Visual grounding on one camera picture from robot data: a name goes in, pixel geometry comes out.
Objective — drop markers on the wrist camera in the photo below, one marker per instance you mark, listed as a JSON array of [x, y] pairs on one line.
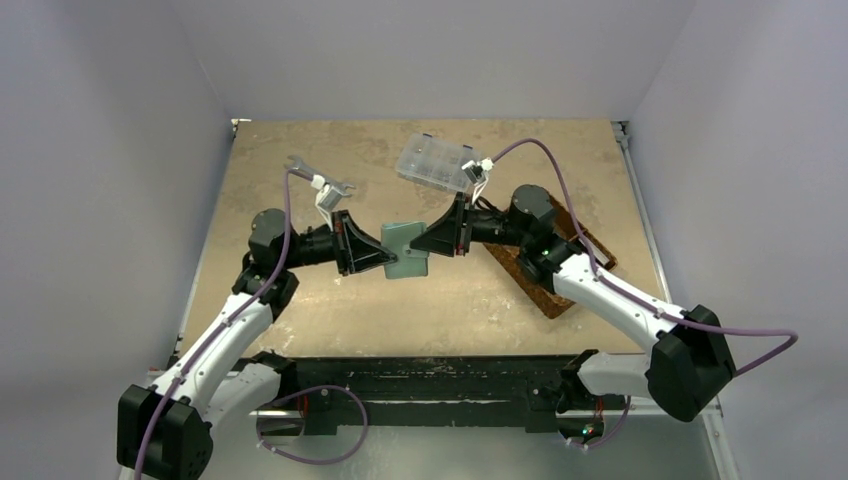
[[478, 172], [329, 194]]

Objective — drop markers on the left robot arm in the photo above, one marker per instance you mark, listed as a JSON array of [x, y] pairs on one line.
[[168, 429]]

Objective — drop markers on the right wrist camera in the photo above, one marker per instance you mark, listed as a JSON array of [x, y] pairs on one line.
[[478, 172]]

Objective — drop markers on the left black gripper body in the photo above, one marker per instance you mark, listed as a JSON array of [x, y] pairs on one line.
[[344, 246]]

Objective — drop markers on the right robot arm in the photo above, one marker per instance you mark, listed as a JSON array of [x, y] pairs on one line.
[[566, 268]]

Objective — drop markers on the clear plastic organizer box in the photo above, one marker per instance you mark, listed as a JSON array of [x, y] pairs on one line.
[[436, 163]]

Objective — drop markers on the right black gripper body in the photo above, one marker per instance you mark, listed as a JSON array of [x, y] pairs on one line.
[[462, 225]]

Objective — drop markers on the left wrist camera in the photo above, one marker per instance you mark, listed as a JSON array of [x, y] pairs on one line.
[[329, 194]]

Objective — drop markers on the aluminium frame rail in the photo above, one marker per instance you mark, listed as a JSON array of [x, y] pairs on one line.
[[688, 366]]

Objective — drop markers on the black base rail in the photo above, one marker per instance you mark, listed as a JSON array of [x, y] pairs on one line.
[[530, 392]]

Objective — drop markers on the silver open-end wrench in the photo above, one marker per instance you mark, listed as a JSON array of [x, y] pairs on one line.
[[311, 173]]

